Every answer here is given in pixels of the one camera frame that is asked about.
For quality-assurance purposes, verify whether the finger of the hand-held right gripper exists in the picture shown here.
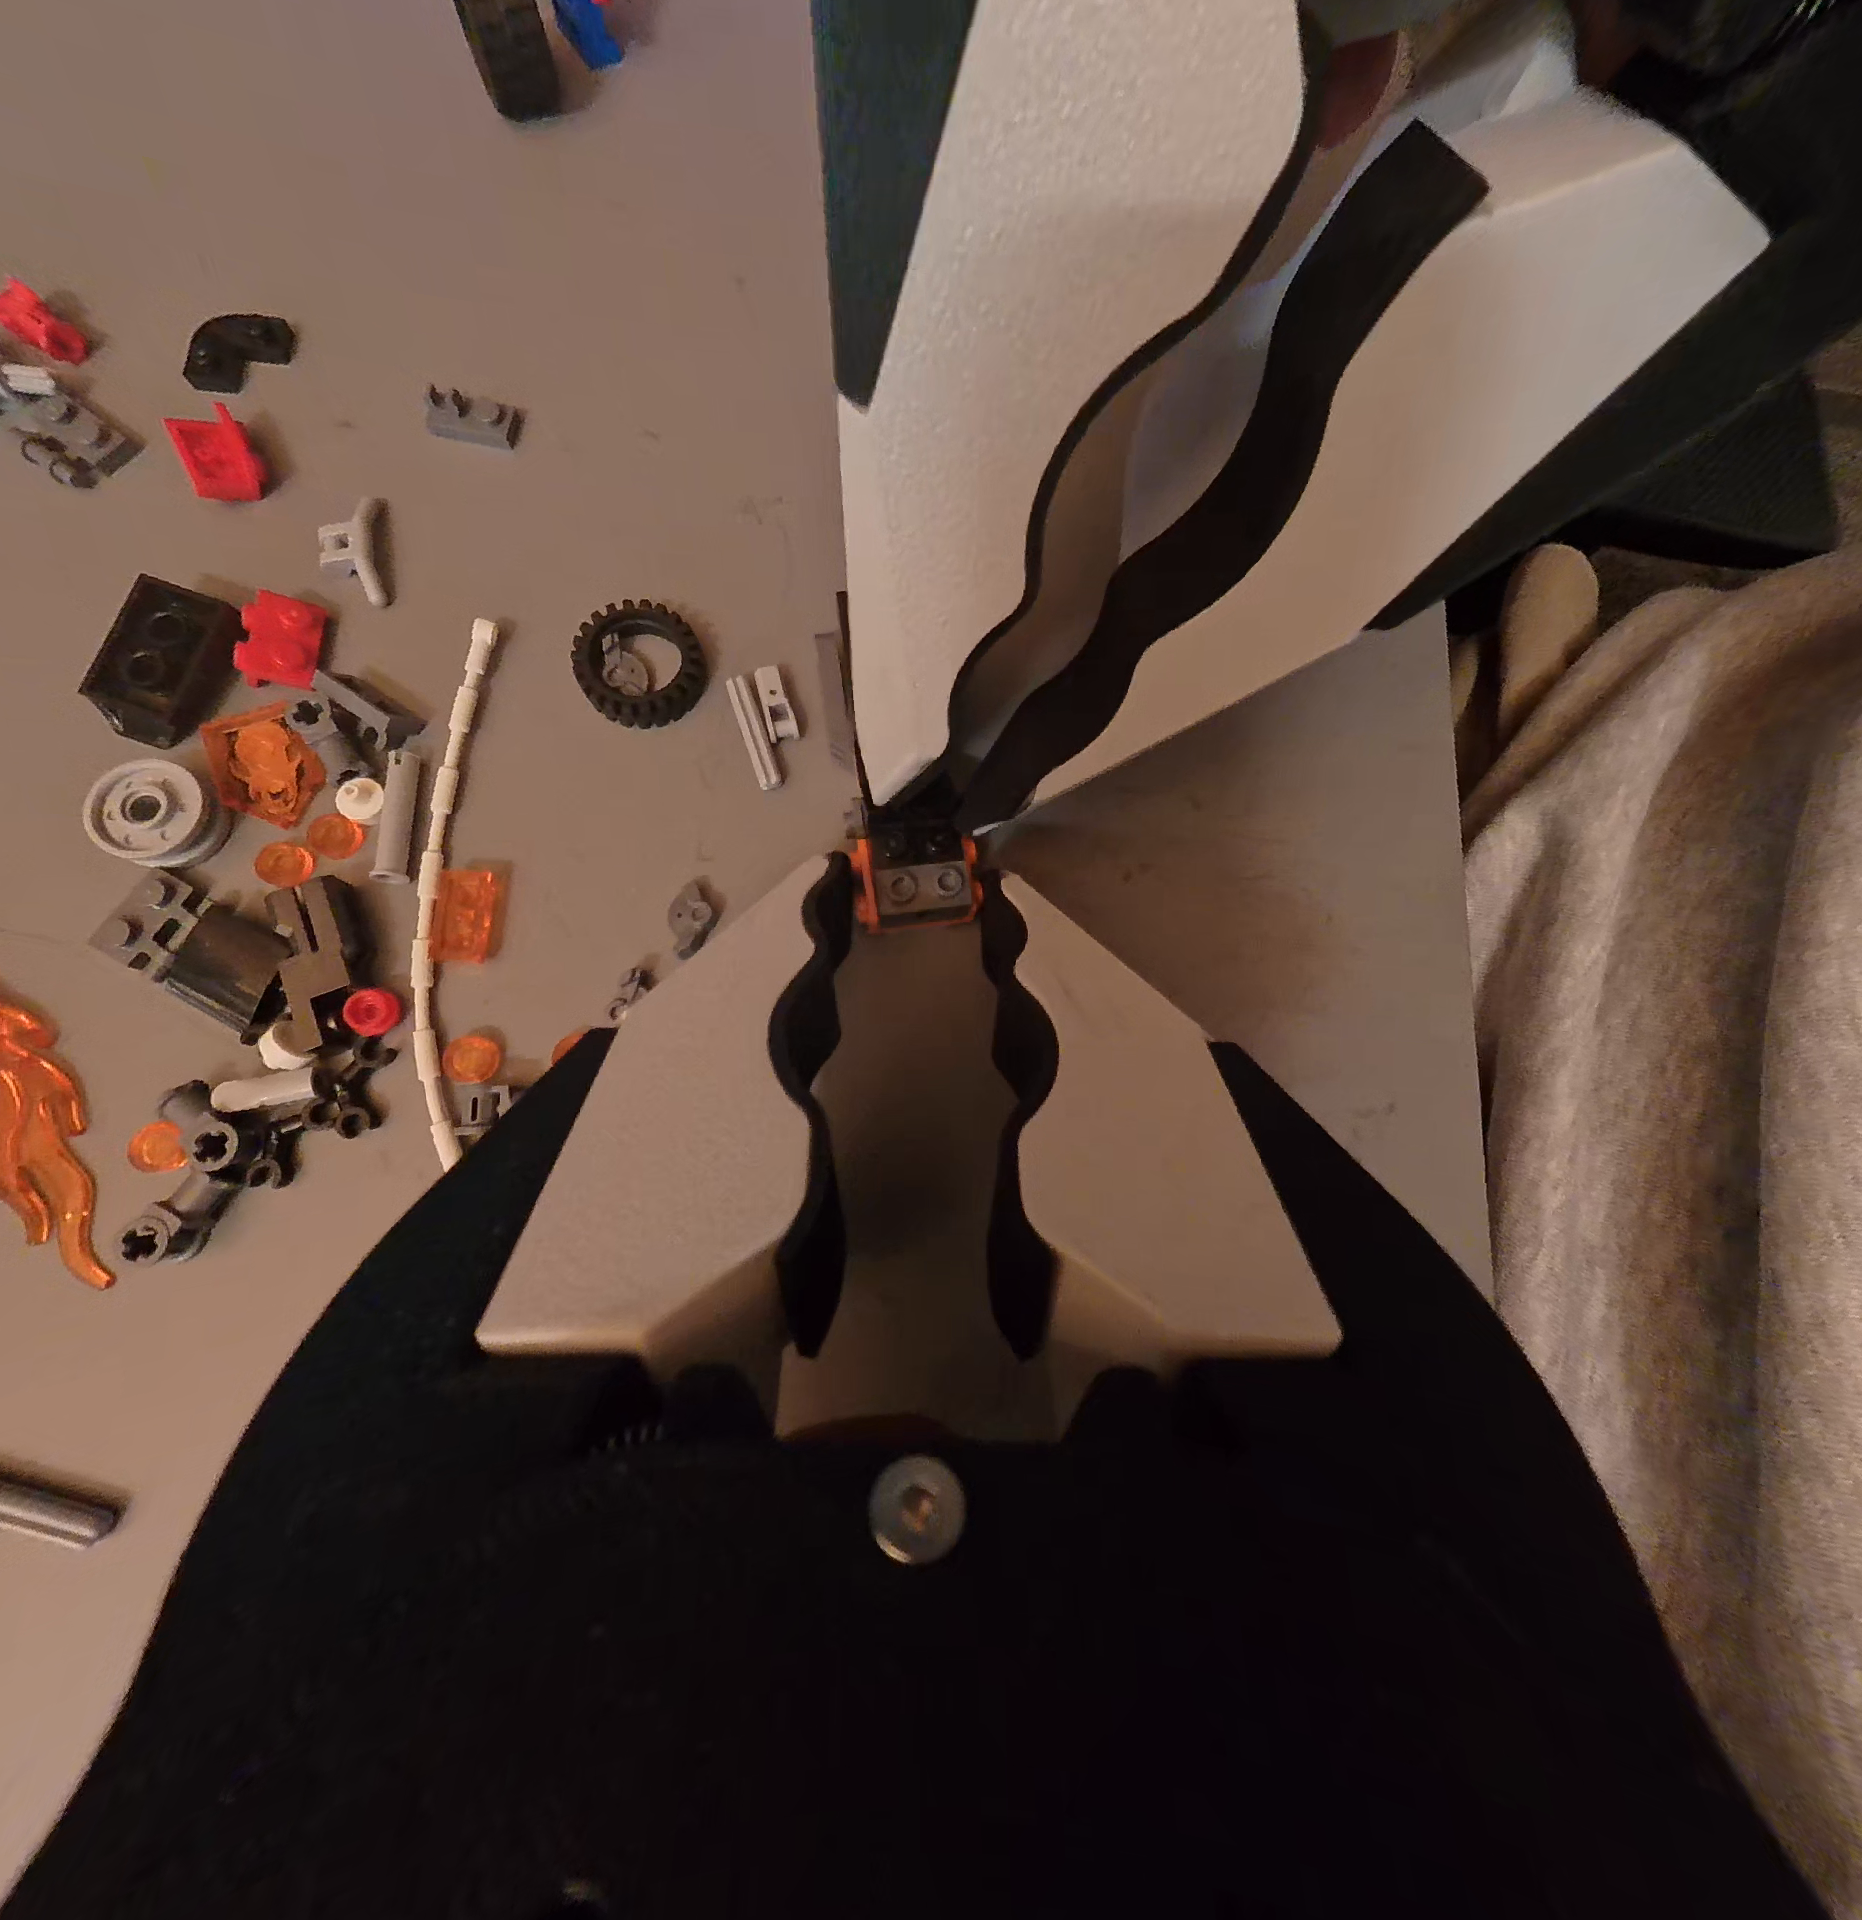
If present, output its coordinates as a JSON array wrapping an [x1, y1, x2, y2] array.
[[946, 116, 1775, 831], [838, 0, 1318, 810]]

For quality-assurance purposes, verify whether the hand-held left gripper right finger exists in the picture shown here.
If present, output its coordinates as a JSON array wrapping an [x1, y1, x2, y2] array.
[[974, 874, 1345, 1437]]

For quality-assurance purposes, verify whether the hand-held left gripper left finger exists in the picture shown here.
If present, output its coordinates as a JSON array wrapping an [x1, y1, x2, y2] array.
[[472, 856, 849, 1437]]

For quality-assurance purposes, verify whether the dark grey orange lego chassis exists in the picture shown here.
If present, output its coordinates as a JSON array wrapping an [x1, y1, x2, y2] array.
[[815, 592, 985, 935]]

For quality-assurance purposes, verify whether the black lego elbow piece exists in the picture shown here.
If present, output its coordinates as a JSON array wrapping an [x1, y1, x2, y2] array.
[[181, 311, 298, 396]]

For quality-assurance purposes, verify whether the orange transparent rectangular lego plate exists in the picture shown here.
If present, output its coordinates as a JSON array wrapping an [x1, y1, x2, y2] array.
[[428, 864, 511, 961]]

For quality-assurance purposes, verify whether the grey lego tube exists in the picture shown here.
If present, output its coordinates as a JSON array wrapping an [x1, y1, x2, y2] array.
[[367, 748, 422, 886]]

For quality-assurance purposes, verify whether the grey lego clip bar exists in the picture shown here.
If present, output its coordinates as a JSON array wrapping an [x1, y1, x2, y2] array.
[[722, 663, 800, 791]]

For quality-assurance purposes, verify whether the black curved lego slope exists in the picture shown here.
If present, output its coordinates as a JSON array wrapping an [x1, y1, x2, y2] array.
[[165, 907, 294, 1028]]

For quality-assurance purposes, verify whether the grey studded lego plate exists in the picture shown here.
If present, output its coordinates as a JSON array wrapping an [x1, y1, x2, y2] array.
[[91, 868, 206, 977]]

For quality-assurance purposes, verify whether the orange transparent lego skull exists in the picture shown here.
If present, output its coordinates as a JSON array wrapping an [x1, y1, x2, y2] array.
[[199, 698, 329, 826]]

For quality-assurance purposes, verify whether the grey lego wheel hub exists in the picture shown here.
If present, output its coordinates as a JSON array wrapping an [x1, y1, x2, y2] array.
[[84, 756, 230, 868]]

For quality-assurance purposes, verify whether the orange transparent lego flame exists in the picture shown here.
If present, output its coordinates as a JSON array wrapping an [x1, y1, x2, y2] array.
[[0, 959, 118, 1292]]

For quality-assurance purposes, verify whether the red lego brick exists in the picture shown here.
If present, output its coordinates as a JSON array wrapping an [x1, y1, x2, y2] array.
[[231, 587, 334, 692]]

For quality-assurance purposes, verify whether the grey t-shaped lego piece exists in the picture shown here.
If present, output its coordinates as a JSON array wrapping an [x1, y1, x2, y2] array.
[[318, 498, 395, 607]]

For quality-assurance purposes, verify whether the dark grey lego bar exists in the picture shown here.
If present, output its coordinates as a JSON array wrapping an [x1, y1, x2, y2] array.
[[0, 1461, 130, 1551]]

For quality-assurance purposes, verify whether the black square lego brick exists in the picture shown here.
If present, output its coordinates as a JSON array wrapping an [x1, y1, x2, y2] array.
[[79, 573, 246, 749]]

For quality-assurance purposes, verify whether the red lego plate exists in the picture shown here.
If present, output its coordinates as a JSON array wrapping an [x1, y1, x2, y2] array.
[[164, 402, 271, 503]]

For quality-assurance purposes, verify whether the small red lego clip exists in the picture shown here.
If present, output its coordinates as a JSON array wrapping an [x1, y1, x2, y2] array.
[[0, 276, 93, 365]]

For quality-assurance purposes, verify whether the pile of black connector pieces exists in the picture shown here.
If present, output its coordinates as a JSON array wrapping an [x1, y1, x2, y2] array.
[[114, 1034, 401, 1270]]

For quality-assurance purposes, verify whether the small black rubber tyre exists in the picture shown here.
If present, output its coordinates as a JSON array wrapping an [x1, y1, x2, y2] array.
[[571, 597, 708, 732]]

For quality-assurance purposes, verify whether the beige blanket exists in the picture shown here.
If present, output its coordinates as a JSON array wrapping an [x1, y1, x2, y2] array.
[[1448, 344, 1862, 1920]]

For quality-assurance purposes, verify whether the large black rubber tyre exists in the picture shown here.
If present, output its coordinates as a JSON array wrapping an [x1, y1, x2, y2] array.
[[451, 0, 564, 122]]

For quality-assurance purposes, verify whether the white lego chain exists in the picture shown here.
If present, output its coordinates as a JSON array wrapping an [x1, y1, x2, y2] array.
[[409, 616, 501, 1172]]

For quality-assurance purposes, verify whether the dark grey lego bracket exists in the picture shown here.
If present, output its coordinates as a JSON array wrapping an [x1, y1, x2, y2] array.
[[292, 669, 426, 758]]

